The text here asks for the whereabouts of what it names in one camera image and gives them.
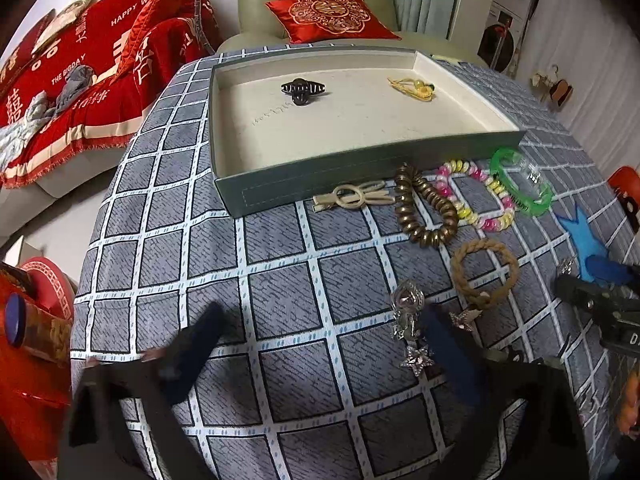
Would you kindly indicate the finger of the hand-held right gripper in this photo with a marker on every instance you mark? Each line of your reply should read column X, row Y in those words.
column 607, row 270
column 580, row 291

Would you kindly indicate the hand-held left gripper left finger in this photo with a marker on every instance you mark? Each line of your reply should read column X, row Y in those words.
column 200, row 340

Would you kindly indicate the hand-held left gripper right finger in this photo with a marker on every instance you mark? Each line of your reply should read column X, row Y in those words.
column 450, row 350

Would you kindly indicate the silver star hair clip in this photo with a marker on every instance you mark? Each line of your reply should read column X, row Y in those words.
column 407, row 330

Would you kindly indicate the green translucent bangle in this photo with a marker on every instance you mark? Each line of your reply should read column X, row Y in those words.
column 530, row 205

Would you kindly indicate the beige bow hair clip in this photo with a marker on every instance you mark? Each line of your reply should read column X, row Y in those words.
column 350, row 196

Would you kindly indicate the grey-green shallow tray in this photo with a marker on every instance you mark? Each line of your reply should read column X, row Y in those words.
column 350, row 125

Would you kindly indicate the small silver ornament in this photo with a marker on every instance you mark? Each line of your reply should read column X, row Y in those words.
column 566, row 266

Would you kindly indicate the blue star patch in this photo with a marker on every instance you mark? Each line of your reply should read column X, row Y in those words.
column 580, row 240

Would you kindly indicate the orange object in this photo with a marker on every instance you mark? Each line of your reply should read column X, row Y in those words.
column 627, row 195

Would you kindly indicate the grey checked tablecloth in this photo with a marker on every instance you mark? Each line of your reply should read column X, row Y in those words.
column 300, row 280

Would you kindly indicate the red round box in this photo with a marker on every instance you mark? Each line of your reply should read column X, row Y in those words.
column 30, row 375

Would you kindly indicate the wooden ornaments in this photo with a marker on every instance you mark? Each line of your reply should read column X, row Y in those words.
column 555, row 87

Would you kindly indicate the white sofa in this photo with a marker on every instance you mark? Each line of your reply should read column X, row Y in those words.
column 60, row 195

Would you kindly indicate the black hair claw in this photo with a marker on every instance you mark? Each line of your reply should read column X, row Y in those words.
column 300, row 91

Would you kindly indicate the white appliance with dark discs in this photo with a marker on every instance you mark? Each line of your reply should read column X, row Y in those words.
column 510, row 15

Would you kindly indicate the light floral cloth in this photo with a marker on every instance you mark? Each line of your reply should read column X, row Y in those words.
column 22, row 130

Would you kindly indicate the grey garment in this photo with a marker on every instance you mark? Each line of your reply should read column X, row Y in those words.
column 75, row 87

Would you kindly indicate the red printed blanket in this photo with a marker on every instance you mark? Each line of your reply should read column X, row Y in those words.
column 125, row 25

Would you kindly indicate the metal hoop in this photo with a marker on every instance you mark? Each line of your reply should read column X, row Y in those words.
column 202, row 5

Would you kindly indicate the pale green armchair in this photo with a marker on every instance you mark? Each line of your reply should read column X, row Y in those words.
column 260, row 5

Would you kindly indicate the printed pillow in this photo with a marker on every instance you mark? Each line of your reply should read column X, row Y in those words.
column 65, row 17

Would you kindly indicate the red embroidered cushion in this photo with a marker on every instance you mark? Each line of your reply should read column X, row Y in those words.
column 330, row 15

